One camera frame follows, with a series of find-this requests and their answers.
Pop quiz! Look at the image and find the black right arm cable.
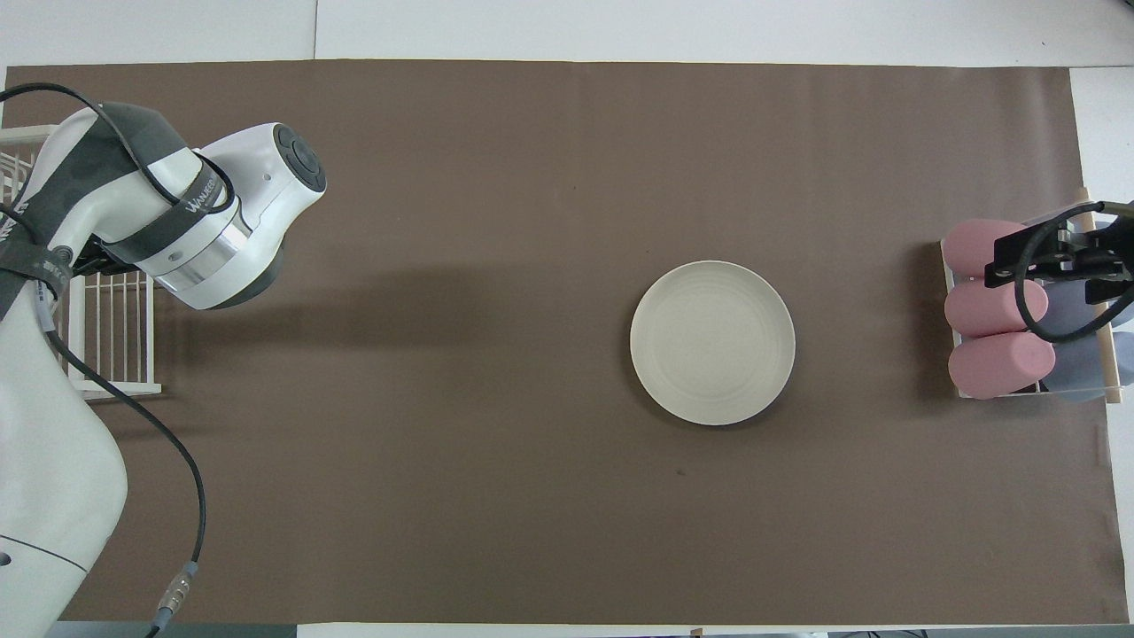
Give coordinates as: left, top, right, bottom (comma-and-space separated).
1014, 202, 1134, 344

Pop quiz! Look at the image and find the blue plastic cup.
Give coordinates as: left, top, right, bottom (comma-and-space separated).
1050, 332, 1134, 404

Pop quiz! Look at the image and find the brown table mat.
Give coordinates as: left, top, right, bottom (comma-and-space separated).
0, 60, 1130, 626

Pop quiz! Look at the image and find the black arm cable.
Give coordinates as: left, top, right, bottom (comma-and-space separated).
1014, 202, 1134, 344
0, 82, 206, 638

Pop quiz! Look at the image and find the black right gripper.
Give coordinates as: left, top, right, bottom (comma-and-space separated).
985, 226, 1134, 307

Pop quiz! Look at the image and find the pink plastic cup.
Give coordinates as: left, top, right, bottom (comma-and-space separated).
944, 277, 1049, 338
941, 219, 1033, 280
948, 331, 1057, 401

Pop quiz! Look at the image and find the white wire dish rack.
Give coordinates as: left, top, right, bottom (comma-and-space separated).
0, 124, 162, 397

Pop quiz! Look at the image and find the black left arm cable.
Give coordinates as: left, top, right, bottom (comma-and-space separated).
0, 82, 206, 638

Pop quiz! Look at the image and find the cream round plate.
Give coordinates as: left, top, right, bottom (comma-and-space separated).
630, 260, 796, 427

